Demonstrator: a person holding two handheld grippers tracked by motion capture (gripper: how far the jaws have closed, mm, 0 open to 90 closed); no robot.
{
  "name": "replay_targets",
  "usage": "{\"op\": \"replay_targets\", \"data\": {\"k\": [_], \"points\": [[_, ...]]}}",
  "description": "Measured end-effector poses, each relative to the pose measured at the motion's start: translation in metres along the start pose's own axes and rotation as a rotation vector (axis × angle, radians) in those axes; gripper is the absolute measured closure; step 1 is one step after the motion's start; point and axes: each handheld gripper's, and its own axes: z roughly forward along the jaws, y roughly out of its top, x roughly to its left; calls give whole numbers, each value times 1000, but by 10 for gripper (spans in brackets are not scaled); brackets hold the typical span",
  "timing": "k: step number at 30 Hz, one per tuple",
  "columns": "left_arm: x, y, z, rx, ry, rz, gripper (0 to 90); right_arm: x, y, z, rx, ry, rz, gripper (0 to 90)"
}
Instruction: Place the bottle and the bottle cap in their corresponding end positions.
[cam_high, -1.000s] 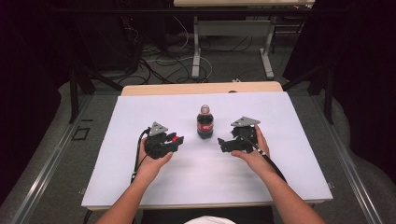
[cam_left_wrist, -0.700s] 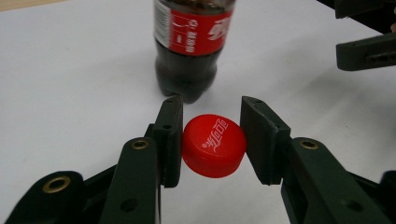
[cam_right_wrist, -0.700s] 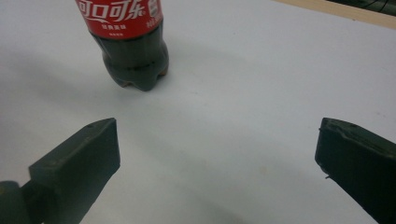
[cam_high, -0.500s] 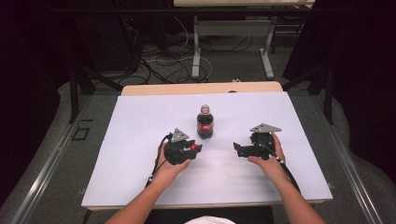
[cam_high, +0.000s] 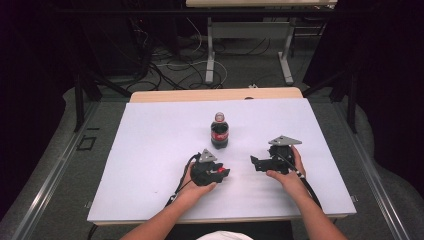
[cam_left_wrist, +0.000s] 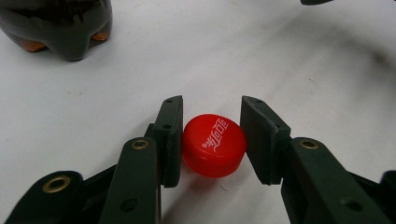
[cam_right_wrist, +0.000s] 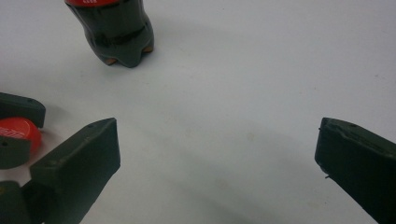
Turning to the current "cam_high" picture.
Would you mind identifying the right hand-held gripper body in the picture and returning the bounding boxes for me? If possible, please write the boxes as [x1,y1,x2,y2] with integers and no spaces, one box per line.
[267,135,303,176]

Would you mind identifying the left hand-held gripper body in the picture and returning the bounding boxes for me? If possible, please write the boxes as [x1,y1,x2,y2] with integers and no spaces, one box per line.
[189,148,224,187]

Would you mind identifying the dark cola bottle red label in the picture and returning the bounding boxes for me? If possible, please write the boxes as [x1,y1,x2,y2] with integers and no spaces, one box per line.
[210,112,230,150]

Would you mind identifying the person's left hand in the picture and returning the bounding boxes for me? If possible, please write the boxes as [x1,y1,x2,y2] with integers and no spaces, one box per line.
[174,162,219,208]

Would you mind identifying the person's right hand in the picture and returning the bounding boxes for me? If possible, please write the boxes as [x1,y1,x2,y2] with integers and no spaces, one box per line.
[265,145,307,198]

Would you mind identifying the person's white shirt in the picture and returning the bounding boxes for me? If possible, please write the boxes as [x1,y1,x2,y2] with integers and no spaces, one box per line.
[196,230,255,240]

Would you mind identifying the dark cloth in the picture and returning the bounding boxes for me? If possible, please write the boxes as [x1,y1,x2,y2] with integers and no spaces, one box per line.
[164,220,295,240]

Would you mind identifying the white table mat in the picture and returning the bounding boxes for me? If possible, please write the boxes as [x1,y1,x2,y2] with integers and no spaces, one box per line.
[87,97,357,224]

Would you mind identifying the light wooden table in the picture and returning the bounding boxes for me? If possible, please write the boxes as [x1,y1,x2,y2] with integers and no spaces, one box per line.
[87,87,357,226]

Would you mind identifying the black metal stand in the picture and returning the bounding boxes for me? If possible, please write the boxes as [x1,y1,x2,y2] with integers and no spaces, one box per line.
[73,64,133,133]
[301,64,360,135]

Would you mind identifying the white desk with metal legs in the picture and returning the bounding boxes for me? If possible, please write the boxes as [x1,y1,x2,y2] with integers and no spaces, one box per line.
[185,0,338,86]

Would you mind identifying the dark curtain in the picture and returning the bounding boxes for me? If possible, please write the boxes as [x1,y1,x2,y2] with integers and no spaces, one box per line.
[301,0,424,198]
[0,0,81,221]

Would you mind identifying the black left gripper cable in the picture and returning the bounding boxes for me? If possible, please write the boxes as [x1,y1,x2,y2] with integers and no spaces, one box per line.
[164,152,202,208]

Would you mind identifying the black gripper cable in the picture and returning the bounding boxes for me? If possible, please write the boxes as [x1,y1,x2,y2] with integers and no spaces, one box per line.
[276,152,324,210]
[164,152,202,208]

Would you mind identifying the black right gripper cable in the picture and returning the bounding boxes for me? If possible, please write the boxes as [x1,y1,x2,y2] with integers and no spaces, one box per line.
[276,152,324,210]

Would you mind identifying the metal floor rail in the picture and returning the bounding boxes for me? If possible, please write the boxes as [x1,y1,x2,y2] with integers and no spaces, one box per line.
[332,101,412,240]
[9,101,102,240]

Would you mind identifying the white floor cable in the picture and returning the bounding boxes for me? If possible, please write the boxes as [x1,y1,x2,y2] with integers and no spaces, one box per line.
[155,59,229,88]

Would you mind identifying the bundle of black floor cables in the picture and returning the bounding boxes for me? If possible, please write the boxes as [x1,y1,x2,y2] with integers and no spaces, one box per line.
[124,16,231,92]

